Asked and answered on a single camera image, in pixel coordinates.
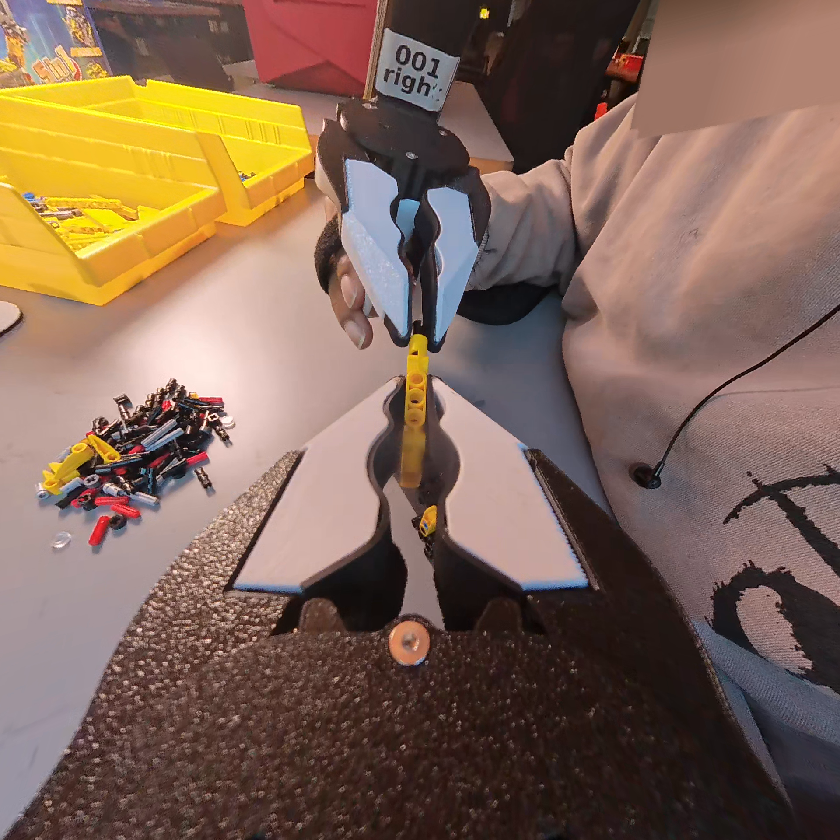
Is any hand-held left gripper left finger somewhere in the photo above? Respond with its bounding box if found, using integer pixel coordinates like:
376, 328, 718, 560
233, 377, 403, 595

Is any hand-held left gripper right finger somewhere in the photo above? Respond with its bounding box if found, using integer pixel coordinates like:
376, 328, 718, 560
427, 379, 589, 592

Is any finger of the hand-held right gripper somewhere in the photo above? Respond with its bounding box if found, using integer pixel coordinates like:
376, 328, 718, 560
341, 157, 416, 347
419, 187, 479, 349

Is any small yellow pinned assembly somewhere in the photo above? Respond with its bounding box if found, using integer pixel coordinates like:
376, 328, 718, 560
400, 333, 432, 490

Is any pile of small building parts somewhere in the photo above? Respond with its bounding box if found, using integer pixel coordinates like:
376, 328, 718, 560
36, 378, 236, 546

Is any heap of mixed building parts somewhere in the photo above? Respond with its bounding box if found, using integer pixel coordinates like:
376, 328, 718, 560
23, 190, 142, 242

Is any person's right forearm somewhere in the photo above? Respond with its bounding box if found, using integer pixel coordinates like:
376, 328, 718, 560
466, 157, 578, 293

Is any grey desk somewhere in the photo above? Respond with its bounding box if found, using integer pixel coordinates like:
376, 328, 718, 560
0, 171, 611, 821

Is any person's right hand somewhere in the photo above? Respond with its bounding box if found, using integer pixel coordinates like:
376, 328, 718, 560
330, 258, 379, 351

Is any wood edged side table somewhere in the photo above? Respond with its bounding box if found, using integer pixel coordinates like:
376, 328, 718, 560
233, 79, 514, 175

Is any black armrest pad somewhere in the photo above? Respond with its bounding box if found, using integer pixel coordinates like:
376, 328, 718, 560
456, 282, 549, 327

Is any yellow black toy robot body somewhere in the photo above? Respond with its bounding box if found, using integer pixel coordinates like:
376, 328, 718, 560
412, 504, 441, 560

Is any red felt bag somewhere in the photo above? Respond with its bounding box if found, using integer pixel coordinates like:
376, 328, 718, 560
241, 0, 383, 99

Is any dark chair back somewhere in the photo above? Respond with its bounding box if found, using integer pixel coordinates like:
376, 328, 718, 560
505, 0, 634, 172

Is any person's beige sweatshirt torso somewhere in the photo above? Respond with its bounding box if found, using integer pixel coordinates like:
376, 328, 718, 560
561, 92, 840, 840

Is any robot kit box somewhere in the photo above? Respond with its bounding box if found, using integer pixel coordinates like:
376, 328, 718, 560
0, 0, 112, 89

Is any black microphone cable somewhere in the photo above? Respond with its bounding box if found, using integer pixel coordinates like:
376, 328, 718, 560
629, 305, 840, 490

